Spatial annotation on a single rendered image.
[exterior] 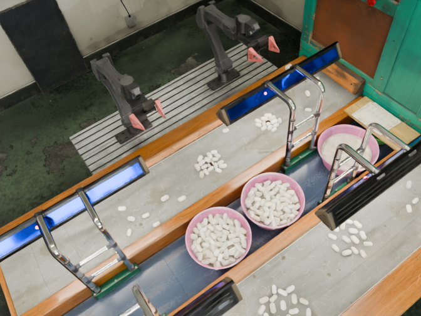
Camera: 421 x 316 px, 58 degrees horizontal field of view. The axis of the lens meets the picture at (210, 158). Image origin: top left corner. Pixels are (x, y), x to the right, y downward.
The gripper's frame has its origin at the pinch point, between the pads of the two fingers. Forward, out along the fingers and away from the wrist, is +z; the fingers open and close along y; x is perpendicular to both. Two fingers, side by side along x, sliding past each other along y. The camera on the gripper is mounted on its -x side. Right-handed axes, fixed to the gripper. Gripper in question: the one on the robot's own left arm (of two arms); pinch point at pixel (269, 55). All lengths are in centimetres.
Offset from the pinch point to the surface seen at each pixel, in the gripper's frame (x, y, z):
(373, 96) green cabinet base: 28, 40, 32
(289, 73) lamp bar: -3.1, -4.2, 16.6
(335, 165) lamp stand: 7, -17, 56
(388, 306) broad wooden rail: 30, -32, 100
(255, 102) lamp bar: -0.1, -22.8, 18.0
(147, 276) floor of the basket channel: 39, -94, 35
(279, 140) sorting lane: 33.0, -9.7, 19.9
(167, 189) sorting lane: 33, -66, 9
